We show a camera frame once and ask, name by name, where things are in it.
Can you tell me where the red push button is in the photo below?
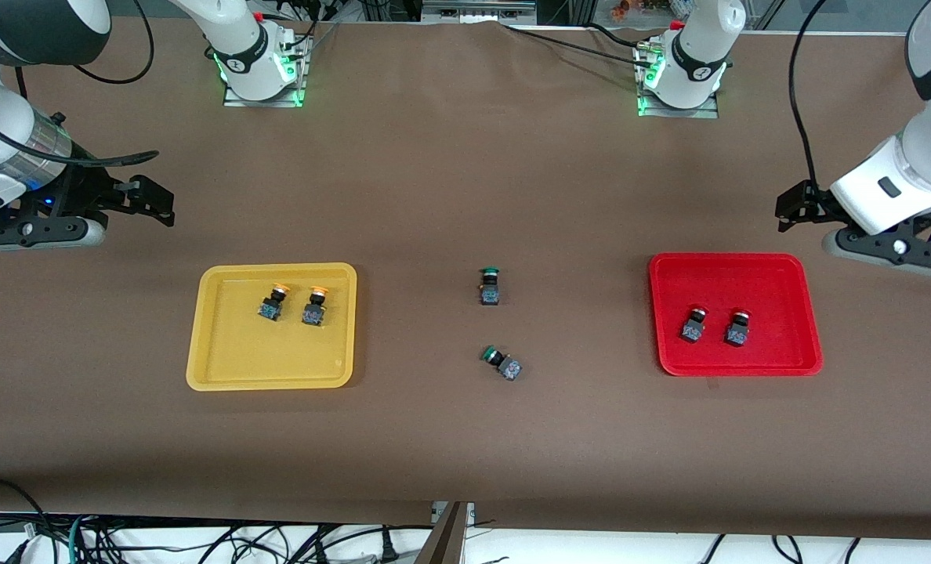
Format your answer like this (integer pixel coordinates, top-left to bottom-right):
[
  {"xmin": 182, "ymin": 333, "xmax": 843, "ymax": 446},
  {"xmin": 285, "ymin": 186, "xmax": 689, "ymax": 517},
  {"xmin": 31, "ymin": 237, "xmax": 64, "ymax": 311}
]
[
  {"xmin": 723, "ymin": 309, "xmax": 752, "ymax": 349},
  {"xmin": 678, "ymin": 305, "xmax": 710, "ymax": 345}
]

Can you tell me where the black looped floor cable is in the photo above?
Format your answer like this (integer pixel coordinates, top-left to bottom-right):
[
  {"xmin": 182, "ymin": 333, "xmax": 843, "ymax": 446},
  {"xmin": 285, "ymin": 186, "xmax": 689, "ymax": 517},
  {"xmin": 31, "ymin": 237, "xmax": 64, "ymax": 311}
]
[{"xmin": 0, "ymin": 476, "xmax": 53, "ymax": 553}]

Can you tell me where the brown wooden bar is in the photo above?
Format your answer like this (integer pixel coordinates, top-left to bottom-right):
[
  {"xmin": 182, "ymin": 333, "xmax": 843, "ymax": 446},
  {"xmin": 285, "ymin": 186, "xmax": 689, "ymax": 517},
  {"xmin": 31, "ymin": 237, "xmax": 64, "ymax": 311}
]
[{"xmin": 414, "ymin": 501, "xmax": 471, "ymax": 564}]

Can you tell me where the grey device behind table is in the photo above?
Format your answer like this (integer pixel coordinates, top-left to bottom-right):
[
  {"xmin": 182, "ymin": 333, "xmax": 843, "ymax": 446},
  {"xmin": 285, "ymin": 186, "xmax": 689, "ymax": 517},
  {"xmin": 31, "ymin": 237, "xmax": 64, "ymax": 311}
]
[{"xmin": 422, "ymin": 0, "xmax": 538, "ymax": 26}]

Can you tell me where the yellow plastic tray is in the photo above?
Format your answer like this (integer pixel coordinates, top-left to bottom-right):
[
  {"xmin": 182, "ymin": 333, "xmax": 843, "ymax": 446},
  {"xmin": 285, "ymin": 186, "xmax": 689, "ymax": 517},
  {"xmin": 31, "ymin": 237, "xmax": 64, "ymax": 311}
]
[{"xmin": 186, "ymin": 262, "xmax": 358, "ymax": 392}]

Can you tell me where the red plastic tray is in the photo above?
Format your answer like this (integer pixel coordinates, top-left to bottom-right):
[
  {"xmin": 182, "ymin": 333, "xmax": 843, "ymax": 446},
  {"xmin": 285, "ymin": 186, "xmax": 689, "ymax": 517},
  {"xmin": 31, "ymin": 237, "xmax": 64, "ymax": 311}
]
[{"xmin": 648, "ymin": 252, "xmax": 824, "ymax": 378}]

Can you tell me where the green floor cable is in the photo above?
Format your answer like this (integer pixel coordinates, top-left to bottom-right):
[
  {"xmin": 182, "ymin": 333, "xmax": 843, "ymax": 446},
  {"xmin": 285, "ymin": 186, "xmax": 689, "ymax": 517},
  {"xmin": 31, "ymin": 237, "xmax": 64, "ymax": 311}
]
[{"xmin": 67, "ymin": 513, "xmax": 89, "ymax": 564}]

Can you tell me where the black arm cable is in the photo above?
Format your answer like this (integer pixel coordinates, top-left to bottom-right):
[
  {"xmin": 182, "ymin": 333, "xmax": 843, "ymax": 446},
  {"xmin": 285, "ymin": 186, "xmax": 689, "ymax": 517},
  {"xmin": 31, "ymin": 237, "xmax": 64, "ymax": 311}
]
[
  {"xmin": 789, "ymin": 0, "xmax": 828, "ymax": 187},
  {"xmin": 0, "ymin": 0, "xmax": 161, "ymax": 169}
]

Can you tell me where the black cable on table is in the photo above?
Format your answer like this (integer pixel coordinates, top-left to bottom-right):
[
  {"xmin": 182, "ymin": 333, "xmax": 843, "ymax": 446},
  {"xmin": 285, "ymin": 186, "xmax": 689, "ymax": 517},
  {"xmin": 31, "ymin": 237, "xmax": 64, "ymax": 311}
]
[{"xmin": 503, "ymin": 22, "xmax": 656, "ymax": 60}]

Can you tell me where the yellow push button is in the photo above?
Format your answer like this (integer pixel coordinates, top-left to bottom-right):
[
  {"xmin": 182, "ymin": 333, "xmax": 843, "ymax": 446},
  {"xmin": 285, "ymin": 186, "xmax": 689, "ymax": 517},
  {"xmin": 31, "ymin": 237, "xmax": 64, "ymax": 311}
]
[
  {"xmin": 302, "ymin": 285, "xmax": 331, "ymax": 327},
  {"xmin": 258, "ymin": 284, "xmax": 291, "ymax": 323}
]

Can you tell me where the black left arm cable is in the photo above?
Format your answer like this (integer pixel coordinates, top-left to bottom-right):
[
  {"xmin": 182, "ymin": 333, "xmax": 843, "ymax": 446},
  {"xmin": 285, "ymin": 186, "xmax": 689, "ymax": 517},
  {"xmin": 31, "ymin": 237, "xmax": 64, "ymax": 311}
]
[{"xmin": 789, "ymin": 0, "xmax": 828, "ymax": 187}]

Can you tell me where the brown table cloth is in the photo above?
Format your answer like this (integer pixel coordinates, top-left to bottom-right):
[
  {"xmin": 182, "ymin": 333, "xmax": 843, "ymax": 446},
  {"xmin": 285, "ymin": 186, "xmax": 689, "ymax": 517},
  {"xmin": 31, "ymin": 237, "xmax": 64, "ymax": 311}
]
[{"xmin": 0, "ymin": 14, "xmax": 931, "ymax": 541}]

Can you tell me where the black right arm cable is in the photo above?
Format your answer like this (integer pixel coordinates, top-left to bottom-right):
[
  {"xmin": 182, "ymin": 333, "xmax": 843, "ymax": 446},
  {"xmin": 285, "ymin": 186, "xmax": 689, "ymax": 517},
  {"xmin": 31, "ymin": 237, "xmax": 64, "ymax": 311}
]
[{"xmin": 0, "ymin": 0, "xmax": 161, "ymax": 169}]

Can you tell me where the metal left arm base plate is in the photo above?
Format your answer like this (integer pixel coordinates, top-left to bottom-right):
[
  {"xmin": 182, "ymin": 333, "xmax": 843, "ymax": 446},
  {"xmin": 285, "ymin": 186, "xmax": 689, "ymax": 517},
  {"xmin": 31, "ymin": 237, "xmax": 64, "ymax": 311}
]
[{"xmin": 635, "ymin": 41, "xmax": 720, "ymax": 120}]

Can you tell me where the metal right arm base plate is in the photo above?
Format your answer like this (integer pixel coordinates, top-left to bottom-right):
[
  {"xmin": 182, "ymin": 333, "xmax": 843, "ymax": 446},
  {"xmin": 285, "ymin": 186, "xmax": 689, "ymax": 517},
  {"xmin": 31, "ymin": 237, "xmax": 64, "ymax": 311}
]
[{"xmin": 221, "ymin": 22, "xmax": 308, "ymax": 109}]

